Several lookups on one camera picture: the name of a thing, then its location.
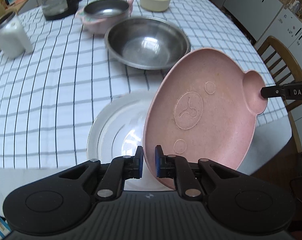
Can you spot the pink steel-lined handled bowl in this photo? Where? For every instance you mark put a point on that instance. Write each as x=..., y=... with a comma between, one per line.
x=98, y=16

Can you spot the large stainless steel bowl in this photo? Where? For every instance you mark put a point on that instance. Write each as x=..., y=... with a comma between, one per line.
x=147, y=43

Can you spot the checkered white tablecloth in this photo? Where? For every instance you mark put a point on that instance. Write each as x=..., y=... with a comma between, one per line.
x=50, y=98

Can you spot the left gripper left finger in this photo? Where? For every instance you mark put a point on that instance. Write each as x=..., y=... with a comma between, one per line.
x=114, y=175

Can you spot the cream round bowl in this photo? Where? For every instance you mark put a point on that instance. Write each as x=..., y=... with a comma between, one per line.
x=155, y=5

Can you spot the wooden chair at right side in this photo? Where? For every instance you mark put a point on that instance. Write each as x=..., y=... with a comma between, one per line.
x=294, y=73

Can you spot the white cabinet wall unit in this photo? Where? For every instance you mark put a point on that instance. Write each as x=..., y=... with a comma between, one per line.
x=264, y=18

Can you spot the pink bear-shaped plate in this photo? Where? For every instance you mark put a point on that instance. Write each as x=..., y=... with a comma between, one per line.
x=206, y=107

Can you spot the large white ceramic plate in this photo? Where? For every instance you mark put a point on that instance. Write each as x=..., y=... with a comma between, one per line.
x=118, y=129

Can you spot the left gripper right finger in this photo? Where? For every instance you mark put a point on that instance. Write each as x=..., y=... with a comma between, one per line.
x=177, y=168

